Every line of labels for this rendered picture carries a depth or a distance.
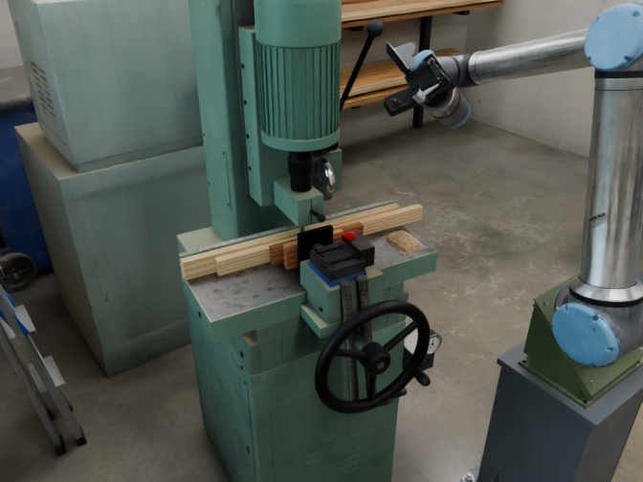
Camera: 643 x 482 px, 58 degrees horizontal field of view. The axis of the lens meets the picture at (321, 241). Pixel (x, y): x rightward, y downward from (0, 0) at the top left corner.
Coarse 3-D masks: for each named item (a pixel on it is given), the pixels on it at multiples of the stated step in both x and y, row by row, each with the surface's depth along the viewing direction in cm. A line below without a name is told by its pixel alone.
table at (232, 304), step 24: (384, 240) 151; (264, 264) 141; (384, 264) 141; (408, 264) 143; (432, 264) 147; (192, 288) 132; (216, 288) 132; (240, 288) 132; (264, 288) 132; (288, 288) 132; (216, 312) 124; (240, 312) 124; (264, 312) 127; (288, 312) 131; (312, 312) 129; (216, 336) 124
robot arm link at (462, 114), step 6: (462, 96) 150; (462, 102) 149; (468, 102) 155; (456, 108) 147; (462, 108) 150; (468, 108) 154; (450, 114) 148; (456, 114) 149; (462, 114) 152; (468, 114) 154; (438, 120) 154; (444, 120) 151; (450, 120) 151; (456, 120) 153; (462, 120) 154; (450, 126) 155; (456, 126) 156
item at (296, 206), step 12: (276, 180) 142; (288, 180) 142; (276, 192) 143; (288, 192) 136; (300, 192) 136; (312, 192) 136; (276, 204) 145; (288, 204) 138; (300, 204) 133; (312, 204) 135; (288, 216) 140; (300, 216) 135; (312, 216) 136
